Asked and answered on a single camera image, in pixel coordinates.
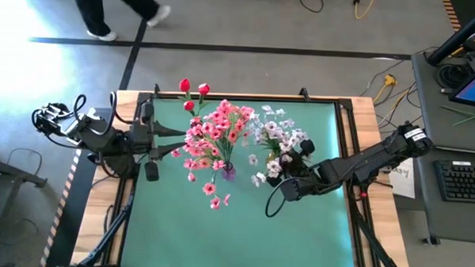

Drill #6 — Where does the grey desk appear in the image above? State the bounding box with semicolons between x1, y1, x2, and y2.
404;50;475;248

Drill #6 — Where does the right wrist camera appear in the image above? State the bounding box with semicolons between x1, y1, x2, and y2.
278;176;314;204

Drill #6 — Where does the person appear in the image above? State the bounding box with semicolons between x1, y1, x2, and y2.
70;0;173;44

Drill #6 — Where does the green table mat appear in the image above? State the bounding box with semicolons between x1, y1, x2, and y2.
120;94;362;267

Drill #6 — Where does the pink artificial flower bunch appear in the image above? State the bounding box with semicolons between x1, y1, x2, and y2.
210;98;256;170
168;147;234;212
182;115;231;170

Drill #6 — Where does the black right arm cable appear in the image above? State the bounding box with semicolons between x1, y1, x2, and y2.
264;176;297;219

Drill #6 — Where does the red artificial tulip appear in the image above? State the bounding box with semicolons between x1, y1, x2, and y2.
177;78;196;117
194;82;211;117
182;100;198;118

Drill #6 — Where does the black monitor pole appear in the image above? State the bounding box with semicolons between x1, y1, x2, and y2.
426;0;475;67

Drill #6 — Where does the black table frame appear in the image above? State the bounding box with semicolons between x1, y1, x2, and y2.
78;80;419;267

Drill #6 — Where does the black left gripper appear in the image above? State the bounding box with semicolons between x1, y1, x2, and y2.
131;101;188;184

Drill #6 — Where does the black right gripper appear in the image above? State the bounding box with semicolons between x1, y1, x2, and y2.
266;137;336;190

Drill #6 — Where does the pink faceted glass vase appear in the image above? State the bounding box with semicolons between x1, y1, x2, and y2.
221;161;238;182

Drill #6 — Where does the yellow floor cable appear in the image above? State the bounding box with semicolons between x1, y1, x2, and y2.
352;0;377;21

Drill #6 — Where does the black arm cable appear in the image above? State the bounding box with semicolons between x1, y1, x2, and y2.
71;89;121;137
264;176;297;219

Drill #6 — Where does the white artificial flower bunch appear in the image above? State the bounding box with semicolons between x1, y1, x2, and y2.
242;104;311;154
247;149;297;190

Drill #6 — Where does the black side stand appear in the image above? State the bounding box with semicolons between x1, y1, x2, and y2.
0;142;50;267

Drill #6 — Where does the black keyboard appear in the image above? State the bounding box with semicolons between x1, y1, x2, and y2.
431;158;475;204

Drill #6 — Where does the yellow plug with cable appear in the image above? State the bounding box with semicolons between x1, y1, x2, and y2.
371;72;400;105

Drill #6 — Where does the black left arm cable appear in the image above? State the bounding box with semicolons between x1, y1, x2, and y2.
71;89;121;137

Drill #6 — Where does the black floor cable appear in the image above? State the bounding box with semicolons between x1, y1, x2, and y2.
298;0;327;14

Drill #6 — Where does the black cable coil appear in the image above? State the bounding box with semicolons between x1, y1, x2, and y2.
435;60;473;92

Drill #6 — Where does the white paper sheet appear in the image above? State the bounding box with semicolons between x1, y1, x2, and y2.
386;155;418;200

